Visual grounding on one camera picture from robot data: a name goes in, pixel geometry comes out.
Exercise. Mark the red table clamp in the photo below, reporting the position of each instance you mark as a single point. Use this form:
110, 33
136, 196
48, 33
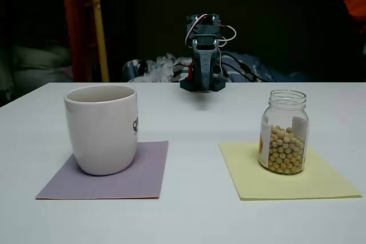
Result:
191, 72

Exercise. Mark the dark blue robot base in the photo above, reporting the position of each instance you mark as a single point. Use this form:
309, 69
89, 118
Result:
218, 85

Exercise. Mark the purple paper mat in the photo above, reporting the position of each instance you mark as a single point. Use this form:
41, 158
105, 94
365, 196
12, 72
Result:
143, 175

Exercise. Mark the white bedding bundle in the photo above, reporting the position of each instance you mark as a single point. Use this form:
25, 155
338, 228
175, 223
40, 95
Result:
34, 61

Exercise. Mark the orange wooden post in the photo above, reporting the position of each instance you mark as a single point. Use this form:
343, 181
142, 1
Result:
74, 27

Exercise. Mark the yellow bamboo stick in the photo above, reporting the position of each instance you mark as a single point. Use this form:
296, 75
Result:
100, 35

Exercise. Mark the white ceramic mug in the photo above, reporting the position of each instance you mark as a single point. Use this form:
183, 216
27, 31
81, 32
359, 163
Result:
100, 129

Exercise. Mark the patterned bed quilt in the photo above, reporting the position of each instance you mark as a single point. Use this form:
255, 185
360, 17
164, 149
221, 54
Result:
271, 74

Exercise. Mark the yellow beans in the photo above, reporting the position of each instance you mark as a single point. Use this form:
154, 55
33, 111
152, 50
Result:
286, 152

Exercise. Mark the yellow paper mat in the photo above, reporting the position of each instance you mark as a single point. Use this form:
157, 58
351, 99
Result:
314, 181

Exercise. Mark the glass jar with label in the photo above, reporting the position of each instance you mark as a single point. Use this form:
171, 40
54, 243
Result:
286, 107

